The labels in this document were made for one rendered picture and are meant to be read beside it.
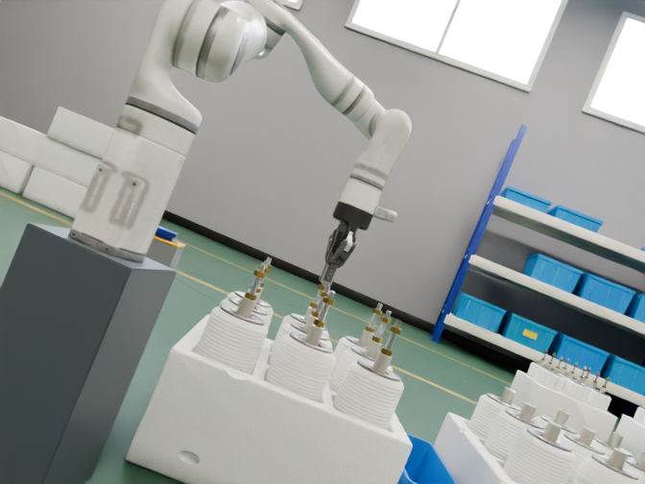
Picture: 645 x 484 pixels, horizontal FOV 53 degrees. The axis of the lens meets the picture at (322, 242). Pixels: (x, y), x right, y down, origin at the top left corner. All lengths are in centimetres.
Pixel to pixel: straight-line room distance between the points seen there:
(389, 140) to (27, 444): 80
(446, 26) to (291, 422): 589
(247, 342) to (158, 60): 44
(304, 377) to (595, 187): 565
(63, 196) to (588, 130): 467
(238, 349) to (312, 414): 15
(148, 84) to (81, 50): 678
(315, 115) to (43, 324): 585
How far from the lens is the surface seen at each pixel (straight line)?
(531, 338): 561
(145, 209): 80
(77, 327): 79
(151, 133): 80
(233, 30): 82
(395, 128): 125
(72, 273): 79
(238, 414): 100
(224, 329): 101
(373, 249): 628
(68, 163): 388
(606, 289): 571
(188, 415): 101
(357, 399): 103
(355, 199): 124
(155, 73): 81
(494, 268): 554
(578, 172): 650
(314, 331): 104
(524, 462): 114
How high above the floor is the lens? 41
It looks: level
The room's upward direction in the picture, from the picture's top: 23 degrees clockwise
